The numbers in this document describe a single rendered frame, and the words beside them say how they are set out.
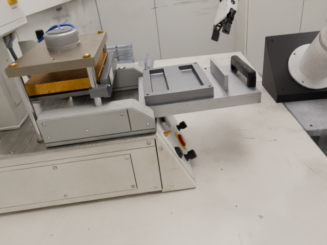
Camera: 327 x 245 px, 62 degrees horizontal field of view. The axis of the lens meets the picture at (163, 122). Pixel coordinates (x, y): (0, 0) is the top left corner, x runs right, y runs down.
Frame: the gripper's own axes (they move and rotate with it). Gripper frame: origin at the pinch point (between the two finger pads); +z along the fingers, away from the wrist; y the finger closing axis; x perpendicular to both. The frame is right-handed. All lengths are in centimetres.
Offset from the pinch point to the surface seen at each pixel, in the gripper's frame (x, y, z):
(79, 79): 46, -37, 41
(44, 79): 53, -33, 43
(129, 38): 20, 194, -57
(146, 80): 30, -29, 35
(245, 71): 9, -41, 28
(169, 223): 19, -41, 67
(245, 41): -79, 121, -66
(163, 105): 26, -39, 42
